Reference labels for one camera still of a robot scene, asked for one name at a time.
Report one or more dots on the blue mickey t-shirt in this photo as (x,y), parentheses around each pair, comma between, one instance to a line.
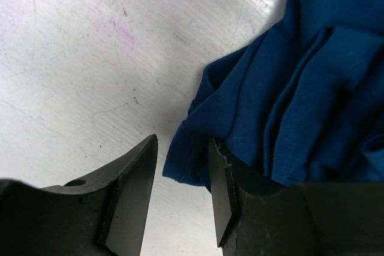
(302,102)

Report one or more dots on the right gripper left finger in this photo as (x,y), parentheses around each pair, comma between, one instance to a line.
(109,206)

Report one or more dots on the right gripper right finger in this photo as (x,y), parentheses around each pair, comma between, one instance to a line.
(254,215)

